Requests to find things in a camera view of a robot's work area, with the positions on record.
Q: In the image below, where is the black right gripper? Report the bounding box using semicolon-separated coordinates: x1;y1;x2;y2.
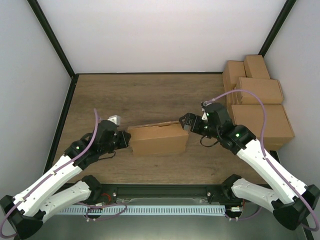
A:
179;112;221;139

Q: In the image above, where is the brown cardboard box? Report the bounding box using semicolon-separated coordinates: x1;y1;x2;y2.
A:
127;121;189;157

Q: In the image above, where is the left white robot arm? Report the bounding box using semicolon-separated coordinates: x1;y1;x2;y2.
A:
0;119;131;240

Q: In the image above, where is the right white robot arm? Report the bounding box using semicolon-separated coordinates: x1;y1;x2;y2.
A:
179;102;320;230

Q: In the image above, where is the rear left cardboard box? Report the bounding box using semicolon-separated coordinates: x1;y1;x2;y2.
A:
222;60;246;92

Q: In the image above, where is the bottom stacked cardboard box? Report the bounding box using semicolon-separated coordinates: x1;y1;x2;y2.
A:
264;143;285;151

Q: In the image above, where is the middle folded cardboard box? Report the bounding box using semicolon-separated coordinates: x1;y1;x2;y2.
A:
234;77;284;105

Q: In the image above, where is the rear right cardboard box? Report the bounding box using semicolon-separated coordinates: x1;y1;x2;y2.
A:
243;55;270;79

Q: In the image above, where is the large front cardboard box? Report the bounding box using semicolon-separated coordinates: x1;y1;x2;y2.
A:
229;104;295;145

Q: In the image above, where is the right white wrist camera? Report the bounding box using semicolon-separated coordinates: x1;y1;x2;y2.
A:
201;101;208;122

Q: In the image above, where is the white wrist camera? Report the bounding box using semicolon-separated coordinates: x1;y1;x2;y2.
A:
201;101;208;122
107;115;121;127

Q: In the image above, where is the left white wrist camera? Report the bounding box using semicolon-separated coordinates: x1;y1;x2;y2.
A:
107;115;121;127

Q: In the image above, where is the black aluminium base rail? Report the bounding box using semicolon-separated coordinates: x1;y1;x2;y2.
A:
102;184;228;203

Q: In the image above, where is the light blue slotted cable duct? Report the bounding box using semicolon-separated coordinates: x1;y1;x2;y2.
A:
58;205;226;217

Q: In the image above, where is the right black frame post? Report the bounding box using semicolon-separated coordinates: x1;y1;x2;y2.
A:
258;0;297;58

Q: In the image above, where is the black frame post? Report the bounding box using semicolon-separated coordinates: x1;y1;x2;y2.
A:
258;0;297;58
26;0;76;77

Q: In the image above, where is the left black frame post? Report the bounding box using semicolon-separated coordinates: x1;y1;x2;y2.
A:
26;0;76;77

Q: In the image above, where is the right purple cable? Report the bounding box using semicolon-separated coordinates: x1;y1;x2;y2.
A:
203;89;319;231

